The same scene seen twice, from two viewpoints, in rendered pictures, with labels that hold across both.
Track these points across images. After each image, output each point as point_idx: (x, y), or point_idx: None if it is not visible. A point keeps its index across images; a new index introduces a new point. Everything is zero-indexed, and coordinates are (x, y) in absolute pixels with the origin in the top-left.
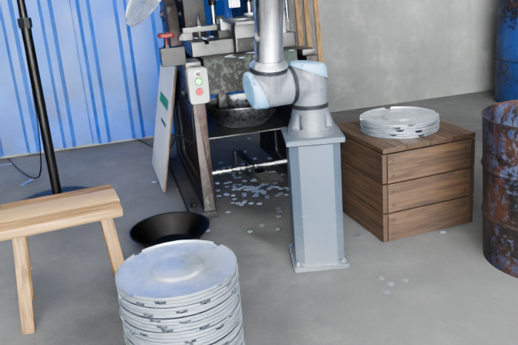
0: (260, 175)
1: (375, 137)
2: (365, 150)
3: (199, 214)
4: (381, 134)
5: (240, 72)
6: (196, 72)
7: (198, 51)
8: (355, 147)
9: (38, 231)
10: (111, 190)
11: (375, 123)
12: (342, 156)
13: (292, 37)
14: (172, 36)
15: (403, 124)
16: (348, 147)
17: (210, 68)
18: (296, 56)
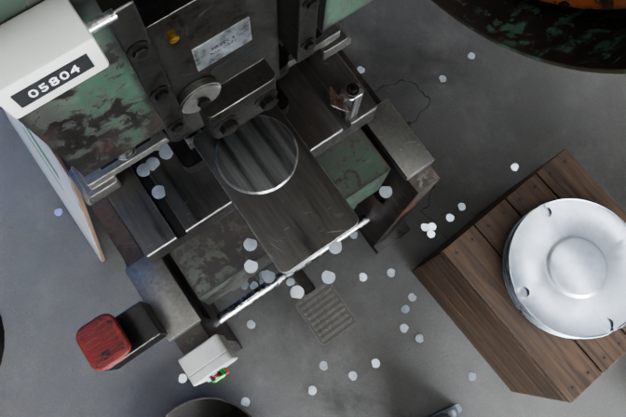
0: (310, 309)
1: (541, 330)
2: (525, 357)
3: (232, 404)
4: (556, 334)
5: None
6: (215, 378)
7: (165, 251)
8: (500, 329)
9: None
10: None
11: (548, 316)
12: (457, 290)
13: (369, 115)
14: (129, 352)
15: (596, 319)
16: (481, 308)
17: (213, 292)
18: (387, 174)
